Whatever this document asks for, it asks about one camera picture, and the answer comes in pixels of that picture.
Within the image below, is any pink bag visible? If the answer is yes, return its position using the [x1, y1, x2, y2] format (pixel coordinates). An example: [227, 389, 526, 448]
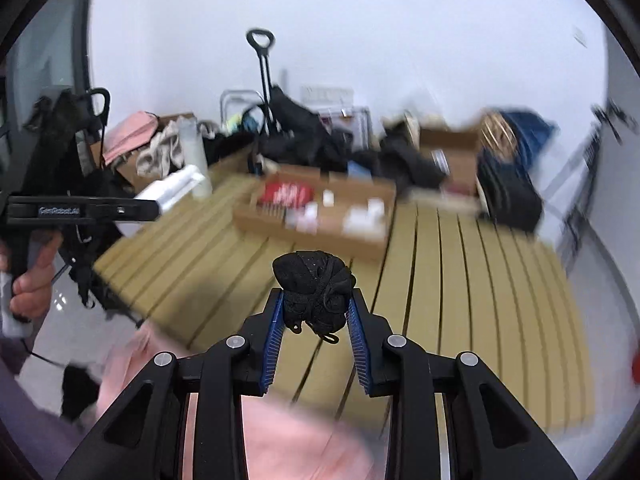
[102, 110, 158, 166]

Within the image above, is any black cloth pouch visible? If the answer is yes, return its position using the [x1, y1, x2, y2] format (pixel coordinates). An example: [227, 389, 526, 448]
[272, 250, 356, 344]

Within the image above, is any woven bamboo basket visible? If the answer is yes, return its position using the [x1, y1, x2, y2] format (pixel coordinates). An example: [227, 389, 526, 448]
[480, 112, 518, 159]

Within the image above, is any white tube bottle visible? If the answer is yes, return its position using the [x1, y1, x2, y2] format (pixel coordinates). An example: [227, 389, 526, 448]
[134, 165, 206, 222]

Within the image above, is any black folding cart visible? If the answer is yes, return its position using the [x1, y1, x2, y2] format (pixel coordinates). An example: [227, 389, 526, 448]
[22, 88, 130, 309]

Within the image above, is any black clothes pile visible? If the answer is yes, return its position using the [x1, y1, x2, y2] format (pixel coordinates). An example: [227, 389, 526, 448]
[254, 86, 447, 192]

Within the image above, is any clear plastic storage box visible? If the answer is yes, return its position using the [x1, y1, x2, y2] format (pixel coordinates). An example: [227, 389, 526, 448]
[343, 197, 387, 240]

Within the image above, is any beige cloth bundle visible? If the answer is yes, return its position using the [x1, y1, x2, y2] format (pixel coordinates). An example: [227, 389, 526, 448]
[136, 120, 184, 179]

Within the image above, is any large cardboard box left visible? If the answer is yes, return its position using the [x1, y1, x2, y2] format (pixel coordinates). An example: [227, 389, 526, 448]
[89, 112, 256, 201]

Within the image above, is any cardboard box right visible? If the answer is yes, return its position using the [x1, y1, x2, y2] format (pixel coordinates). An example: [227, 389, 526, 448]
[420, 127, 482, 196]

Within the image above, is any black trolley handle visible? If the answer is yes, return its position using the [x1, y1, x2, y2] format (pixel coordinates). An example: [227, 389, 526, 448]
[245, 28, 280, 134]

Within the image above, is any blue bag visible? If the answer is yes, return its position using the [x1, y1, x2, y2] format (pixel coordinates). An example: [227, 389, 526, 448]
[500, 110, 558, 174]

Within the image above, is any red book box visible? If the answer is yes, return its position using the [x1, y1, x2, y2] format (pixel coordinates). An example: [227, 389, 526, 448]
[257, 181, 314, 209]

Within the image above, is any black backpack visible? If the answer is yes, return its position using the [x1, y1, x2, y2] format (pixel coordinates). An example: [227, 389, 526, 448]
[477, 150, 544, 233]

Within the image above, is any brown cardboard tray box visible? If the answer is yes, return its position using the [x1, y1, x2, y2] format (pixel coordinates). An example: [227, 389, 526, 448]
[232, 166, 396, 260]

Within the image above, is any person left hand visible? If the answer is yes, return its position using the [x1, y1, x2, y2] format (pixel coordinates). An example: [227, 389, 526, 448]
[9, 231, 63, 321]

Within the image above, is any wall socket strip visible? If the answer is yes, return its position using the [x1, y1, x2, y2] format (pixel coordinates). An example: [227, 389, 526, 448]
[300, 86, 354, 106]

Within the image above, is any black camera tripod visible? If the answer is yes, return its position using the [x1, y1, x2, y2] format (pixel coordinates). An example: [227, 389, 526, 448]
[540, 99, 639, 270]

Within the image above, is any white earbud case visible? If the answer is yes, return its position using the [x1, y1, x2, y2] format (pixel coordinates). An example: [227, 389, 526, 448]
[322, 190, 335, 207]

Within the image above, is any red bucket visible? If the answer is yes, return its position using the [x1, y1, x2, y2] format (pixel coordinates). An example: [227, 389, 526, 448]
[630, 350, 640, 385]

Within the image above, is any pink garment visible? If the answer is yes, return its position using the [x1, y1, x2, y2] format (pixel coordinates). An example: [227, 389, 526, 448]
[96, 322, 380, 479]

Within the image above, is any white thermos bottle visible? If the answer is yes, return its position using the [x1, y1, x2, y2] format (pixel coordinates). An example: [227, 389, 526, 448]
[177, 116, 213, 198]

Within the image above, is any tan slatted folding table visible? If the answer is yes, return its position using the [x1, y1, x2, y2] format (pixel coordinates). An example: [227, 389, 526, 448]
[92, 173, 599, 434]

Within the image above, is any purple jacket sleeve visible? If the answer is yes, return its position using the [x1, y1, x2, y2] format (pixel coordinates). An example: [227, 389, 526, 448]
[1, 361, 84, 479]

